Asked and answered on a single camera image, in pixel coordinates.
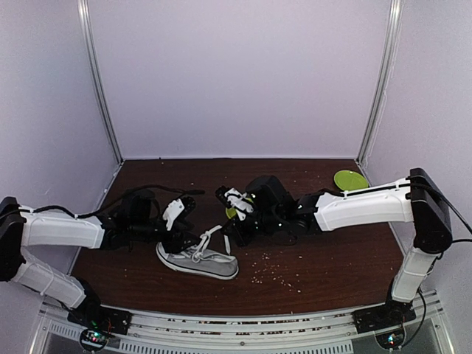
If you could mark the right aluminium frame post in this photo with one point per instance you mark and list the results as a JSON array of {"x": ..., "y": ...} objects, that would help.
[{"x": 379, "y": 98}]

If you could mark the aluminium frame post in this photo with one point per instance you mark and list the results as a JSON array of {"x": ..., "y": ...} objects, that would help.
[
  {"x": 85, "y": 22},
  {"x": 379, "y": 98}
]

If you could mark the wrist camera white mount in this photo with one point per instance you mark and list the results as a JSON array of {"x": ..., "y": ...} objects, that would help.
[
  {"x": 226, "y": 195},
  {"x": 180, "y": 207}
]

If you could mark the grey canvas sneaker red sole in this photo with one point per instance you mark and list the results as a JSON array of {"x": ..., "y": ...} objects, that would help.
[{"x": 199, "y": 260}]

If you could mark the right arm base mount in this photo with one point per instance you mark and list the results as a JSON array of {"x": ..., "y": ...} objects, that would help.
[{"x": 389, "y": 314}]

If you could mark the left aluminium frame post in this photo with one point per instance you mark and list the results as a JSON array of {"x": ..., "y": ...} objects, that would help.
[{"x": 85, "y": 22}]

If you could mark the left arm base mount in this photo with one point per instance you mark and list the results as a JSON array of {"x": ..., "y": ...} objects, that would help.
[{"x": 99, "y": 319}]

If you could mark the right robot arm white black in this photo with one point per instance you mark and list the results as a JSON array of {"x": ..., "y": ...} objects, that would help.
[{"x": 414, "y": 199}]

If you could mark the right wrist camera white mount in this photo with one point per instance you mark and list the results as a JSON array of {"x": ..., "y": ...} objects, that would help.
[{"x": 226, "y": 195}]

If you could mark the green plastic bowl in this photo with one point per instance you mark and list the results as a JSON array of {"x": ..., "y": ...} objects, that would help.
[{"x": 240, "y": 209}]

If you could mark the front aluminium rail base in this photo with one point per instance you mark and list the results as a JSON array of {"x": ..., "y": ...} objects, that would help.
[{"x": 332, "y": 331}]

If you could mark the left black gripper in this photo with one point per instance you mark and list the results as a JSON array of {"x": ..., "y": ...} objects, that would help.
[{"x": 175, "y": 242}]

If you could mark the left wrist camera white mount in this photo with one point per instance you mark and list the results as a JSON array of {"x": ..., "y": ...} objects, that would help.
[{"x": 180, "y": 207}]

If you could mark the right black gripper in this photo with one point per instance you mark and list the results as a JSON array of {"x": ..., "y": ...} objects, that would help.
[{"x": 241, "y": 237}]

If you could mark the green plastic plate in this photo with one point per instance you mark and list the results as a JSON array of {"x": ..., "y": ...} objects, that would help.
[{"x": 347, "y": 180}]

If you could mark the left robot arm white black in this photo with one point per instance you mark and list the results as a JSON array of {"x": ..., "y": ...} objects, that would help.
[{"x": 22, "y": 227}]

